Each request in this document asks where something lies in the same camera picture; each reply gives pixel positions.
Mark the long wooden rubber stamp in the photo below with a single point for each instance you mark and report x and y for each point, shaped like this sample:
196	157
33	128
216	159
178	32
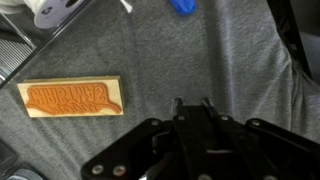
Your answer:
71	96

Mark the white ribbon spool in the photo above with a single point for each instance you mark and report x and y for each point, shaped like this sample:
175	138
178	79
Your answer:
56	11

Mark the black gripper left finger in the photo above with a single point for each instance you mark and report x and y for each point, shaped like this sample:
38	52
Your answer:
160	143

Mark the clear desk organizer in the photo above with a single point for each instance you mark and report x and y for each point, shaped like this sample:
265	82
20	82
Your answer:
16	50

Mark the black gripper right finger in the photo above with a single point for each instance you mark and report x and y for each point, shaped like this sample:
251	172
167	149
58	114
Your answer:
250	146

